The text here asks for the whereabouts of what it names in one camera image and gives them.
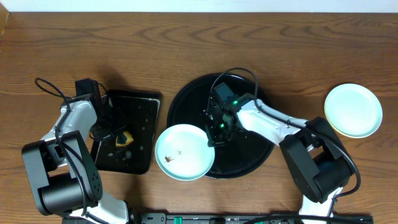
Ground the yellow green sponge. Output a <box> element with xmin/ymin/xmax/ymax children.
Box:
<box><xmin>116</xmin><ymin>131</ymin><xmax>134</xmax><ymax>147</ymax></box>

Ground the light blue plate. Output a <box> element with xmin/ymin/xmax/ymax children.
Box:
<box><xmin>154</xmin><ymin>124</ymin><xmax>215</xmax><ymax>181</ymax></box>
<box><xmin>323</xmin><ymin>83</ymin><xmax>383</xmax><ymax>138</ymax></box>

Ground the yellow plate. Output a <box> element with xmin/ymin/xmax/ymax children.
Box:
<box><xmin>324</xmin><ymin>109</ymin><xmax>345</xmax><ymax>135</ymax></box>

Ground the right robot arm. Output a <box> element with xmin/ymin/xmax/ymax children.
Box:
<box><xmin>205</xmin><ymin>83</ymin><xmax>358</xmax><ymax>217</ymax></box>

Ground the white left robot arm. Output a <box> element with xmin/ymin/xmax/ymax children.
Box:
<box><xmin>22</xmin><ymin>78</ymin><xmax>129</xmax><ymax>223</ymax></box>

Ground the black rectangular tray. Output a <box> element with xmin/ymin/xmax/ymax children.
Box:
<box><xmin>91</xmin><ymin>90</ymin><xmax>161</xmax><ymax>175</ymax></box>

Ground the black round tray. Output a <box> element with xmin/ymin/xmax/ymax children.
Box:
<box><xmin>167</xmin><ymin>73</ymin><xmax>274</xmax><ymax>179</ymax></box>

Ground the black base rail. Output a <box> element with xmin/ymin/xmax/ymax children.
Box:
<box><xmin>61</xmin><ymin>212</ymin><xmax>374</xmax><ymax>224</ymax></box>

